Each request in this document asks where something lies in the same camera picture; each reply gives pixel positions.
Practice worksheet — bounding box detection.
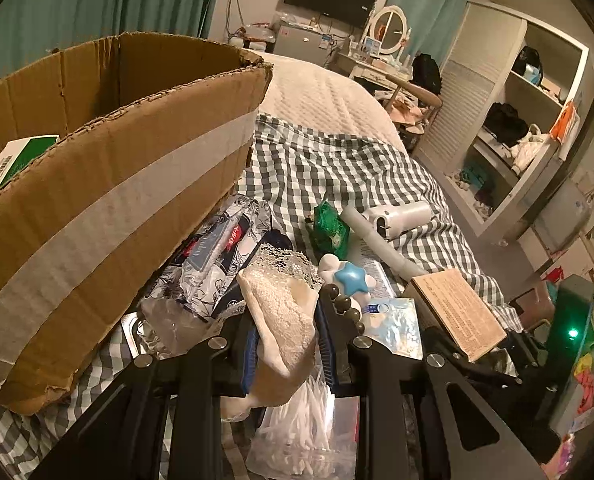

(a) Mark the tan printed box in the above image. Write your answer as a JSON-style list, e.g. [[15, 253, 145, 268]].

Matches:
[[403, 269, 506, 362]]

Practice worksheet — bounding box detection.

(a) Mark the dark bead bracelet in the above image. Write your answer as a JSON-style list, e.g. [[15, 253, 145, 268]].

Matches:
[[324, 283, 365, 336]]

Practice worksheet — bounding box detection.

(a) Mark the white plush toy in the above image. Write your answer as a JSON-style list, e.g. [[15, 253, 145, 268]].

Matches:
[[318, 254, 376, 310]]

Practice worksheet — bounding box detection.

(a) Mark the grey plastic tube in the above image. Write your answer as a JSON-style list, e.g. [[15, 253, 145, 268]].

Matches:
[[340, 206, 427, 282]]

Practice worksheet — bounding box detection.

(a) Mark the white lace fabric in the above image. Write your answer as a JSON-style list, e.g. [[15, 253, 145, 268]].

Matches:
[[220, 250, 321, 422]]

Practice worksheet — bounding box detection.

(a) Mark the green snack packet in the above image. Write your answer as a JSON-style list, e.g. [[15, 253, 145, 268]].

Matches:
[[306, 200, 350, 260]]

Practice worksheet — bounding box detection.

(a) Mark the white handheld device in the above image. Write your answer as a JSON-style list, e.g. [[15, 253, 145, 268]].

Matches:
[[363, 202, 433, 240]]

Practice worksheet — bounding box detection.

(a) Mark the silver foil package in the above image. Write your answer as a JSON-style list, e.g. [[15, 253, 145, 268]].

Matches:
[[144, 194, 272, 321]]

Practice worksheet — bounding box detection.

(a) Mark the green white medicine box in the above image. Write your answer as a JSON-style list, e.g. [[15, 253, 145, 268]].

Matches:
[[0, 134, 60, 188]]

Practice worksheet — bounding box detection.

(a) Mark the checkered gingham cloth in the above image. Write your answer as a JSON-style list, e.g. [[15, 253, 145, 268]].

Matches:
[[0, 114, 520, 479]]

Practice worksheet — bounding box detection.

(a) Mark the white shelving cabinet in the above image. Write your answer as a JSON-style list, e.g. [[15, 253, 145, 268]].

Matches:
[[415, 3, 594, 242]]

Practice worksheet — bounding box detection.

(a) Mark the wooden chair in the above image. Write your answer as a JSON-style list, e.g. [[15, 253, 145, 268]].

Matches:
[[385, 74, 442, 134]]

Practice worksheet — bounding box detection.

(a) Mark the cream quilted bed cover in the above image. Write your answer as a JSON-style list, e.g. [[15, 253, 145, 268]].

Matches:
[[259, 52, 405, 153]]

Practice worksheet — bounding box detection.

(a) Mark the white dressing table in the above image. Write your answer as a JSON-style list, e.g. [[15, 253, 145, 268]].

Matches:
[[326, 52, 411, 90]]

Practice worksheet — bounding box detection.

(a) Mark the black backpack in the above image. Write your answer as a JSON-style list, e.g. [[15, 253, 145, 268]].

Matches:
[[411, 53, 442, 96]]

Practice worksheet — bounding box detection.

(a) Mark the brown cardboard box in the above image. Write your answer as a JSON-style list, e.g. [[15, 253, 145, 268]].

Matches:
[[0, 32, 272, 415]]

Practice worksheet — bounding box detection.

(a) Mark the small grey fridge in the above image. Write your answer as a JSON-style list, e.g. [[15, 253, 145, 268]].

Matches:
[[273, 22, 333, 66]]

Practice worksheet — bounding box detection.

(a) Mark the white oval vanity mirror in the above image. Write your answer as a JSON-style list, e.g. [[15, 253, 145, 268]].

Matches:
[[367, 6, 409, 55]]

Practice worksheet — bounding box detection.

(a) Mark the teal right curtain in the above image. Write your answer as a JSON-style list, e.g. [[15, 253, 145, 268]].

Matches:
[[386, 0, 468, 65]]

